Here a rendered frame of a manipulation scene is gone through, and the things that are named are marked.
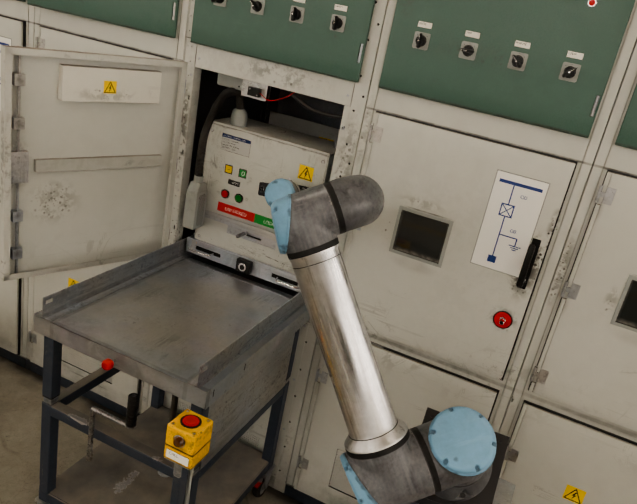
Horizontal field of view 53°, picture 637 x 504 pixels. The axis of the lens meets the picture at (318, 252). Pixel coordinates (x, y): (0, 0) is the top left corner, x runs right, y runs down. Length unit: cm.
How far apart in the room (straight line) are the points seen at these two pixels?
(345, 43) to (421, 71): 26
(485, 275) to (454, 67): 64
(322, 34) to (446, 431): 126
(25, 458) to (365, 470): 172
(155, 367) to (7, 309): 155
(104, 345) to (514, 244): 125
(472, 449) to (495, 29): 114
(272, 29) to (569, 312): 129
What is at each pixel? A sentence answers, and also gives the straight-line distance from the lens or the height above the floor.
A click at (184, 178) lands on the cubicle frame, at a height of 116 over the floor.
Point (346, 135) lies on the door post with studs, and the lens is 211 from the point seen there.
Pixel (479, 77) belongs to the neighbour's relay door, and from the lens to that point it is 197.
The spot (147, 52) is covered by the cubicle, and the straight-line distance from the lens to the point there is 248.
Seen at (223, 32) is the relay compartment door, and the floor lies 171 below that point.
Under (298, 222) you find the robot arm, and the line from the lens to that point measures 132.
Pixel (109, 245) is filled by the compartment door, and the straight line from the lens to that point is 246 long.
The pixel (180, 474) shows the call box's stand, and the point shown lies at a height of 76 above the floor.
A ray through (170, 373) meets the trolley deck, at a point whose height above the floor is 85.
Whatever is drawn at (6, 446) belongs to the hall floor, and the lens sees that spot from 294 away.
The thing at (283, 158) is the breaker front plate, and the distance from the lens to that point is 227.
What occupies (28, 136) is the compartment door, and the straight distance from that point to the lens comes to 220.
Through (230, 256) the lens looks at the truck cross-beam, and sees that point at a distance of 245.
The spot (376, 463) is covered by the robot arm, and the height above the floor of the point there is 97.
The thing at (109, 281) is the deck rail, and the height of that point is 87.
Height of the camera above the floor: 186
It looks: 21 degrees down
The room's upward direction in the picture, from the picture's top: 11 degrees clockwise
